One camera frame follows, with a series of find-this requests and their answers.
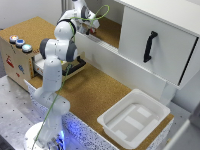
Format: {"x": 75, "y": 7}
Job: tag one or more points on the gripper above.
{"x": 92, "y": 24}

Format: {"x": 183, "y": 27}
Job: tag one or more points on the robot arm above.
{"x": 51, "y": 71}

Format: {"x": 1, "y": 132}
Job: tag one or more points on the white cabinet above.
{"x": 110, "y": 65}

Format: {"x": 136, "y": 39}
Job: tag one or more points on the wooden drawer box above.
{"x": 30, "y": 31}

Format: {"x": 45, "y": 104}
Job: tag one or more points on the green button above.
{"x": 26, "y": 48}

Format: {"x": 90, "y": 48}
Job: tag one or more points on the blue button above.
{"x": 20, "y": 42}

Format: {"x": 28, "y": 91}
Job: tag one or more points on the white sliding door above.
{"x": 166, "y": 50}

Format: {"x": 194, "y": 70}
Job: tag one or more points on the red button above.
{"x": 13, "y": 38}

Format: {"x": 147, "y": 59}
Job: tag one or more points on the white plastic box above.
{"x": 133, "y": 120}

